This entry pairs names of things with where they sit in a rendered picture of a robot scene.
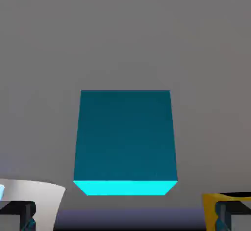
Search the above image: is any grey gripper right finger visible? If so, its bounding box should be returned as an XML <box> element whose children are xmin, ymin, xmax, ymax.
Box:
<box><xmin>202</xmin><ymin>191</ymin><xmax>251</xmax><ymax>231</ymax></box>

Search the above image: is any large cyan box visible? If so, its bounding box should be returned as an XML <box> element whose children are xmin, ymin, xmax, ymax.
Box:
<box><xmin>73</xmin><ymin>89</ymin><xmax>179</xmax><ymax>196</ymax></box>

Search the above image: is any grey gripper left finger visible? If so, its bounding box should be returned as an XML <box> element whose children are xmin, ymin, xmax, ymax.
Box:
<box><xmin>0</xmin><ymin>178</ymin><xmax>67</xmax><ymax>231</ymax></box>

